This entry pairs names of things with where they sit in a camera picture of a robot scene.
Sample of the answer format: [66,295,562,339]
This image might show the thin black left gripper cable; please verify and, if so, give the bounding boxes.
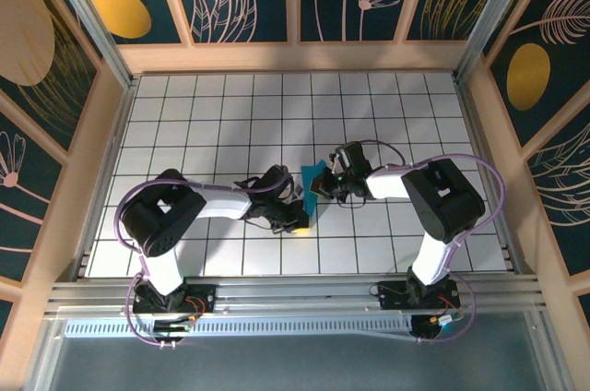
[242,217,283,235]

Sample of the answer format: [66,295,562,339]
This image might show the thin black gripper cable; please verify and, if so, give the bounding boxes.
[337,191,366,209]
[242,217,283,235]

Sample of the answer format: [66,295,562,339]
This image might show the white grid board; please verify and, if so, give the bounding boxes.
[87,72,513,279]

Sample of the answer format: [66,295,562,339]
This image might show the black electronics box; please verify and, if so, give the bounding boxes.
[408,314,465,340]
[153,315,195,341]

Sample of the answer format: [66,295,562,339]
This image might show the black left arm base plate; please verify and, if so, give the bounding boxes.
[132,282,218,314]

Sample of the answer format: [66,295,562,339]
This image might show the aluminium mounting rail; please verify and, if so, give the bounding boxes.
[43,273,549,318]

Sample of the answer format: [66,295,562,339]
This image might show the aluminium corner post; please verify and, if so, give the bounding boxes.
[39,0,139,88]
[453,0,545,84]

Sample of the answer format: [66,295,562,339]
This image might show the thin black right gripper cable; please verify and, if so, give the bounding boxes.
[337,191,366,209]

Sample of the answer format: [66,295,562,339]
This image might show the blue cloth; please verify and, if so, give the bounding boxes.
[299,159,326,218]

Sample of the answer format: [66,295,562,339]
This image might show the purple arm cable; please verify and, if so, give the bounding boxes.
[359,138,508,345]
[113,172,296,349]

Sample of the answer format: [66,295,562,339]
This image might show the aluminium side rail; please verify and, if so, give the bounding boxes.
[71,77,140,282]
[454,77,527,278]

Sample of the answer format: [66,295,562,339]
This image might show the slotted grey cable duct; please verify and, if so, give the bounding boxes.
[64,314,416,341]

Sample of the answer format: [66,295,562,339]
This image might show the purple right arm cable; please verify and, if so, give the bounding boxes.
[359,138,508,345]

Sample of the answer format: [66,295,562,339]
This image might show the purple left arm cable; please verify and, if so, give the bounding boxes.
[113,172,296,349]

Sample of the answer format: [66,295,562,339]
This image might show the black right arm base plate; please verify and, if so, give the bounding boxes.
[376,279,462,312]

